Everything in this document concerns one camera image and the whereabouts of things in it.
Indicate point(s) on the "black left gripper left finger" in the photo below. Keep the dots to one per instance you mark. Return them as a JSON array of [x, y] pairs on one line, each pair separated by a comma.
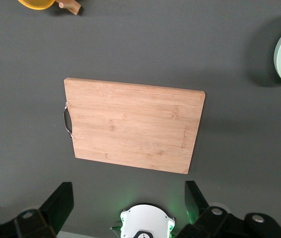
[[56, 205]]

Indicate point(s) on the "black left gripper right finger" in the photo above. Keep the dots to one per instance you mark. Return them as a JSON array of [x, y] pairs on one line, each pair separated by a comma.
[[197, 205]]

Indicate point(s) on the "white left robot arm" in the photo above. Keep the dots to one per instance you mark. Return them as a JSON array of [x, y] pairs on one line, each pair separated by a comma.
[[142, 219]]

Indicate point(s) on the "bamboo cutting board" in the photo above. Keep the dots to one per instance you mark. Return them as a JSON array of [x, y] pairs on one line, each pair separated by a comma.
[[135, 124]]

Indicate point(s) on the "wooden peg mug rack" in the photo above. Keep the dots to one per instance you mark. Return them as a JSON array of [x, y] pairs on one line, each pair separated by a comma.
[[72, 6]]

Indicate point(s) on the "yellow mug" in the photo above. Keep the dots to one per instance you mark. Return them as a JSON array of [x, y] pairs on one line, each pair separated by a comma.
[[36, 4]]

